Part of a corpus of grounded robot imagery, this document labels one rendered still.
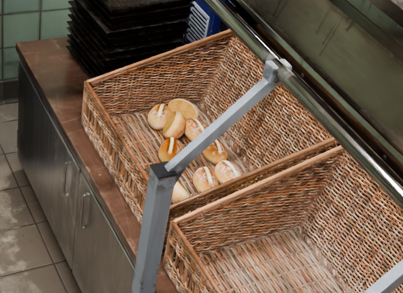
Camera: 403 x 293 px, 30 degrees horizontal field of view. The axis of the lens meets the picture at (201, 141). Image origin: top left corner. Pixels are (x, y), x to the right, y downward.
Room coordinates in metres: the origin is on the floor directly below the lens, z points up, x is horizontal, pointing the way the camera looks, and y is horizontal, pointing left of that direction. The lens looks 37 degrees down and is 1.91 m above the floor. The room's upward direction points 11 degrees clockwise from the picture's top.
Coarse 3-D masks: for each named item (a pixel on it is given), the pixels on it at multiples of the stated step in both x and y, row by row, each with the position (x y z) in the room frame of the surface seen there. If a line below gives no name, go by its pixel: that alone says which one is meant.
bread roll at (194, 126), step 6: (192, 120) 1.78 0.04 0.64; (198, 120) 1.78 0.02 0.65; (186, 126) 1.77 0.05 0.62; (192, 126) 1.76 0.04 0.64; (198, 126) 1.75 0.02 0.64; (204, 126) 1.77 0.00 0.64; (186, 132) 1.76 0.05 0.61; (192, 132) 1.74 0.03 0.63; (198, 132) 1.74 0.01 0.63; (192, 138) 1.74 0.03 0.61
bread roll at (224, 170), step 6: (222, 162) 1.62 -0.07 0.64; (228, 162) 1.62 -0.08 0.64; (216, 168) 1.61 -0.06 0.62; (222, 168) 1.60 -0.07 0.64; (228, 168) 1.59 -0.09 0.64; (234, 168) 1.60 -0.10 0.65; (216, 174) 1.59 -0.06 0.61; (222, 174) 1.58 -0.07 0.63; (228, 174) 1.58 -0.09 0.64; (234, 174) 1.58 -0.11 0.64; (240, 174) 1.59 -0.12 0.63; (222, 180) 1.57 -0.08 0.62; (228, 180) 1.57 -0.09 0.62
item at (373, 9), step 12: (348, 0) 1.69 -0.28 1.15; (360, 0) 1.65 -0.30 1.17; (372, 0) 1.64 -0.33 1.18; (384, 0) 1.65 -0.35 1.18; (360, 12) 1.65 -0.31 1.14; (372, 12) 1.61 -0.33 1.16; (384, 12) 1.59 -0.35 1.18; (396, 12) 1.60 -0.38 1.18; (384, 24) 1.57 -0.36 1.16; (396, 24) 1.55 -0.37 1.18; (396, 36) 1.54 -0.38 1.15
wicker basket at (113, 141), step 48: (192, 48) 1.91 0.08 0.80; (240, 48) 1.94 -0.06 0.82; (96, 96) 1.67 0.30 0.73; (144, 96) 1.84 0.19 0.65; (192, 96) 1.93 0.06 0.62; (240, 96) 1.84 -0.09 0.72; (288, 96) 1.72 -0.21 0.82; (96, 144) 1.64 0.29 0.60; (144, 144) 1.70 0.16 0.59; (240, 144) 1.75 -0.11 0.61; (288, 144) 1.64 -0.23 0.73; (336, 144) 1.54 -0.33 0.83; (144, 192) 1.38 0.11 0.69; (192, 192) 1.53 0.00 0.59
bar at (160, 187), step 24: (216, 0) 1.49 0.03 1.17; (240, 24) 1.40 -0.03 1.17; (264, 48) 1.32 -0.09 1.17; (264, 72) 1.28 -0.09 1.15; (288, 72) 1.25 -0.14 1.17; (264, 96) 1.26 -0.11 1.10; (312, 96) 1.18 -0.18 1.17; (216, 120) 1.23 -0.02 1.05; (336, 120) 1.12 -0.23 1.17; (192, 144) 1.19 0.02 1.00; (360, 144) 1.06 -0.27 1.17; (168, 168) 1.16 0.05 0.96; (384, 168) 1.01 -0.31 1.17; (168, 192) 1.15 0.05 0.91; (144, 216) 1.16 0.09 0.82; (168, 216) 1.15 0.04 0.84; (144, 240) 1.15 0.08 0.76; (144, 264) 1.13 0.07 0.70; (144, 288) 1.14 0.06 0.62; (384, 288) 0.83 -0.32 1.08
